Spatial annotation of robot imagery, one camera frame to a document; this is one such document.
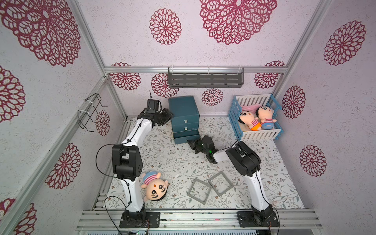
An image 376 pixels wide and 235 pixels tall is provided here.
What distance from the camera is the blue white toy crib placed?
1023 mm

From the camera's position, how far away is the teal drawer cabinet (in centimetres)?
94

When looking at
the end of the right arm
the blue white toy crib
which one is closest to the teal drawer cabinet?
the end of the right arm

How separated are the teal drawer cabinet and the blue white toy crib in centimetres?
31
